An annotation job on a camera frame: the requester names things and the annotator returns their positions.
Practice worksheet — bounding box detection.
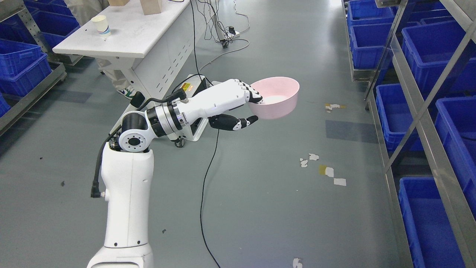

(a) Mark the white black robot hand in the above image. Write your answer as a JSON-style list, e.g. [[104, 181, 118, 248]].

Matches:
[[177, 79, 263, 131]]

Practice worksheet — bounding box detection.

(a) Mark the pink plastic bowl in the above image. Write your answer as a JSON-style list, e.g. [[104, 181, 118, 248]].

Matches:
[[248, 77, 300, 120]]

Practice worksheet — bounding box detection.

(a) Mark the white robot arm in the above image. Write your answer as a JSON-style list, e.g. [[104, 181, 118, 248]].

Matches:
[[88, 90, 188, 268]]

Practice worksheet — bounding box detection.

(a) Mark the steel shelf rack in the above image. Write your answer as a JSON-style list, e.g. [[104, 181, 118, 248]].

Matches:
[[341, 0, 476, 268]]

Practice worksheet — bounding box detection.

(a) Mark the white wheeled device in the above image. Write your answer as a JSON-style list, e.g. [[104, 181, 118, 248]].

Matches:
[[168, 74, 209, 148]]

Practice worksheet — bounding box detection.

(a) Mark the white office table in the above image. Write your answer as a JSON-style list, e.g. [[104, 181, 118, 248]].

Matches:
[[53, 0, 210, 99]]

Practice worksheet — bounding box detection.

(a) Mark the paper cup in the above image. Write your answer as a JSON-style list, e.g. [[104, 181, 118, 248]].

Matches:
[[91, 15, 111, 38]]

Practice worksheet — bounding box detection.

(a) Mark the black floor cable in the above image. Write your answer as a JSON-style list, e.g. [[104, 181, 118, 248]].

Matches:
[[189, 0, 250, 268]]

